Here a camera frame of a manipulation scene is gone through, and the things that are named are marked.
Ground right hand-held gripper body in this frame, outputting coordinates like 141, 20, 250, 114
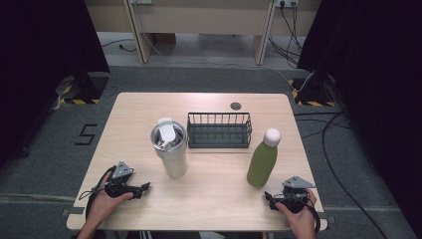
280, 175, 317, 214

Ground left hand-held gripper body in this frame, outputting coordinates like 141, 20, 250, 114
105, 160, 143, 199

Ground green bottle with white cap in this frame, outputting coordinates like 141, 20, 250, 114
246, 127, 283, 188

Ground white tumbler with clear lid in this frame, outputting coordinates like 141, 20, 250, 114
149, 117, 189, 179

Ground dark wire basket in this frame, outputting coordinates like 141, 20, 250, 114
186, 112, 253, 149

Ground person's right hand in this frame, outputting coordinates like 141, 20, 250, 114
275, 189, 317, 238

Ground person's left hand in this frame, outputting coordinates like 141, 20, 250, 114
89, 172, 134, 223

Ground black stand base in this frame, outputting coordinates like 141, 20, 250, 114
60, 71, 110, 106
288, 77, 336, 108

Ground black curtain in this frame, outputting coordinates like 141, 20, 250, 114
297, 0, 422, 239
0, 0, 111, 168

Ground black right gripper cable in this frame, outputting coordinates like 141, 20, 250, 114
305, 198, 321, 234

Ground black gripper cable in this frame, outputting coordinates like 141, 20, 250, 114
78, 165, 116, 221
305, 198, 321, 234

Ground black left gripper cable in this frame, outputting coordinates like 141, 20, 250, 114
78, 165, 116, 221

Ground long black floor cables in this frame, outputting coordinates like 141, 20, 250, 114
294, 111, 389, 239

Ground short black floor cable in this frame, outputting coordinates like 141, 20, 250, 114
101, 38, 137, 54

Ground thin white cable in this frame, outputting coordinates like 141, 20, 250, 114
140, 31, 315, 94

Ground bundle of black cables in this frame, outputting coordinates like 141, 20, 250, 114
268, 3, 305, 68

